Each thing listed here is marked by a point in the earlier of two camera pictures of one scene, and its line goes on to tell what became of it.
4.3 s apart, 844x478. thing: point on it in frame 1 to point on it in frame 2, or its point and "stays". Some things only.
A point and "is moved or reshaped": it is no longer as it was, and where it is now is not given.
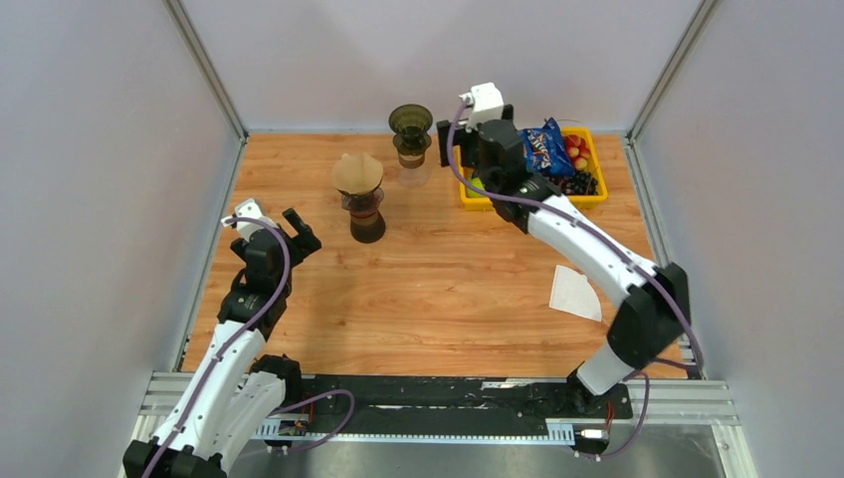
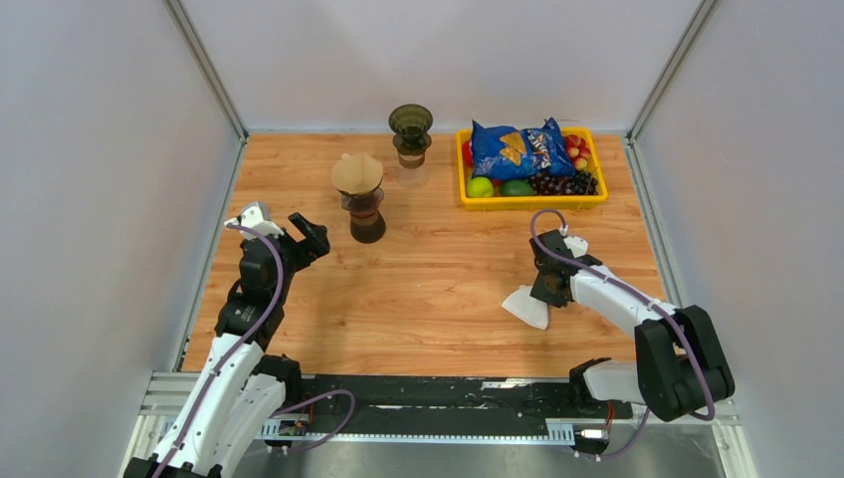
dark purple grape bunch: [578, 182] stays
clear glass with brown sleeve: [412, 174] stays
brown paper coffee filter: [356, 173] stays
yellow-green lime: [472, 192] stays
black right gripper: [444, 126] to [538, 293]
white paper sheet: [572, 292] is moved or reshaped
